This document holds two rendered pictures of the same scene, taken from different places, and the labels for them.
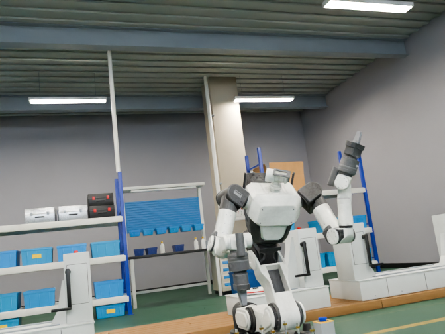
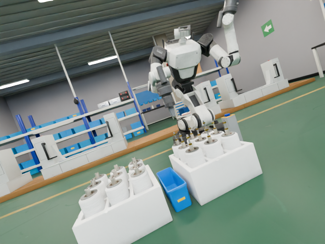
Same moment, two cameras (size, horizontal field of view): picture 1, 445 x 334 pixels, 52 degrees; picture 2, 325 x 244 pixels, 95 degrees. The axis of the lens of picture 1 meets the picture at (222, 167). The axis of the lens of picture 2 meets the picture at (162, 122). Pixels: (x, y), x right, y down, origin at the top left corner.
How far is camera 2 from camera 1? 109 cm
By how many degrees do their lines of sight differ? 17
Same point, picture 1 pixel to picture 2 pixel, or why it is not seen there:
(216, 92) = (158, 41)
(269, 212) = (181, 58)
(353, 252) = (228, 87)
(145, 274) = (151, 117)
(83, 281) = (114, 125)
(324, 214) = (217, 51)
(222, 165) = not seen: hidden behind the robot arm
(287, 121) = not seen: hidden behind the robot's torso
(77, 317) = (116, 139)
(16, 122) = (91, 75)
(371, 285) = (238, 99)
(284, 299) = (200, 109)
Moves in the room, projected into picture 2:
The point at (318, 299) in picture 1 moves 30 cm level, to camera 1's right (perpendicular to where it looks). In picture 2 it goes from (215, 110) to (229, 105)
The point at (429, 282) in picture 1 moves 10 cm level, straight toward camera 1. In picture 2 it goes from (263, 93) to (264, 93)
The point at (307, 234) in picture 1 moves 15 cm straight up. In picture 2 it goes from (206, 84) to (203, 77)
